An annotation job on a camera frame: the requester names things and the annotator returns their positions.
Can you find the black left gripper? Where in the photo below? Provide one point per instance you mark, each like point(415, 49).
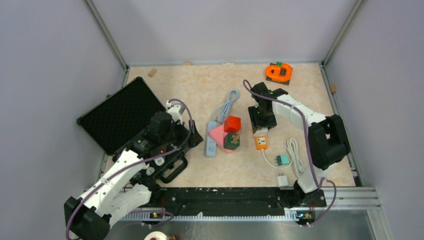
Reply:
point(193, 138)

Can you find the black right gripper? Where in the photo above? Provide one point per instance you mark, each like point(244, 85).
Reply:
point(256, 123)

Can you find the white cube socket adapter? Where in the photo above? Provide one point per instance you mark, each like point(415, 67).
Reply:
point(260, 133)

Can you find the pink triangular power strip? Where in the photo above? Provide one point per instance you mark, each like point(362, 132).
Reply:
point(217, 134)

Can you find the orange power strip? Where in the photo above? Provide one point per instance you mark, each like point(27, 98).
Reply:
point(261, 143)

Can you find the red cube socket adapter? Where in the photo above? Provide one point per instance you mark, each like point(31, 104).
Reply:
point(232, 124)

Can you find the dark green cube adapter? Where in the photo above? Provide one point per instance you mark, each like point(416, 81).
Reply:
point(231, 141)

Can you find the teal cube adapter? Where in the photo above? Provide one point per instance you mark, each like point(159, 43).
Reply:
point(282, 160)

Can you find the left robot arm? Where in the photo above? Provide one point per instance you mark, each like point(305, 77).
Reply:
point(92, 215)

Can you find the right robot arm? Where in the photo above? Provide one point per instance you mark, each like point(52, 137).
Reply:
point(325, 136)

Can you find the white plug adapter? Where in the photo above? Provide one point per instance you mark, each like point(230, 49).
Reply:
point(282, 181)

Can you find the light blue power strip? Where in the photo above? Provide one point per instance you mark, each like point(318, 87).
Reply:
point(210, 149)

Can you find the wooden block at right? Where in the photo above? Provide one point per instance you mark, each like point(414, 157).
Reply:
point(332, 88)

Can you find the small wooden block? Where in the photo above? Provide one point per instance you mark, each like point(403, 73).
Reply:
point(152, 72)

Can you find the black poker chip case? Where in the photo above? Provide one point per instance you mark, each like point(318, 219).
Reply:
point(118, 122)

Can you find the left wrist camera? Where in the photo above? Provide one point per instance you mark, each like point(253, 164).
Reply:
point(176, 111)

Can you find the dark square base plate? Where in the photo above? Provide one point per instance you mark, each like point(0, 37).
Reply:
point(281, 81)

